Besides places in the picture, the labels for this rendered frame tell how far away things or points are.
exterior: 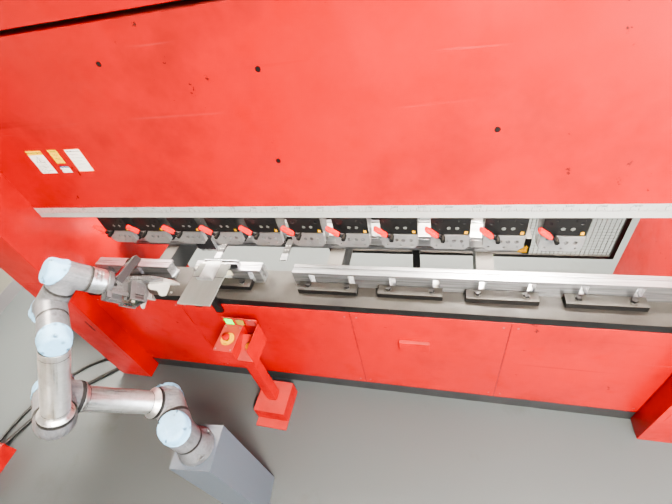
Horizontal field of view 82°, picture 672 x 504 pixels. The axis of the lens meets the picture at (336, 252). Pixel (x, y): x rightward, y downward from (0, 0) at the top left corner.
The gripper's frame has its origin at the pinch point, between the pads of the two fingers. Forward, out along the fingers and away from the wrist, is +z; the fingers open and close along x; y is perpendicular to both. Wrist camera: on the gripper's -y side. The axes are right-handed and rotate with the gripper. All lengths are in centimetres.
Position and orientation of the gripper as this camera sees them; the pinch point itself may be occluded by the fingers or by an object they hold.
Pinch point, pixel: (167, 290)
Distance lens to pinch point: 142.2
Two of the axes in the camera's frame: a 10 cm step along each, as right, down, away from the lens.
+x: 7.8, -3.9, -4.9
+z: 6.1, 2.9, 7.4
